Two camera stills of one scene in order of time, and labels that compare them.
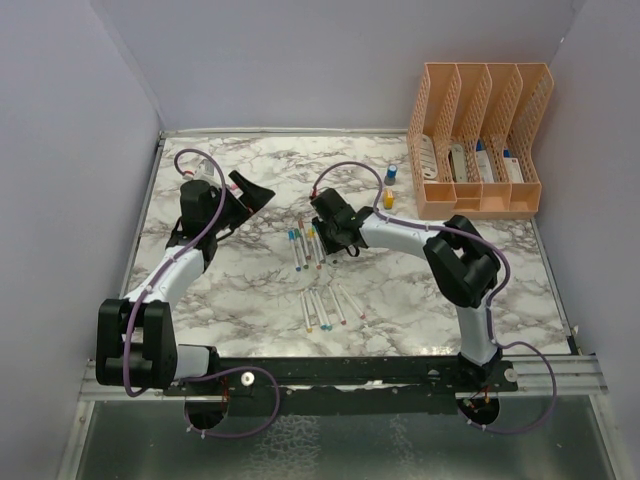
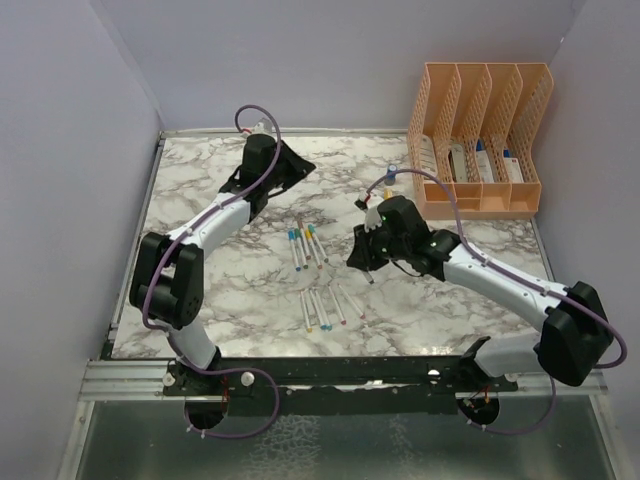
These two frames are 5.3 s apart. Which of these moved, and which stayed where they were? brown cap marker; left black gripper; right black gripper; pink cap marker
Moved: right black gripper; left black gripper
Stayed: pink cap marker; brown cap marker
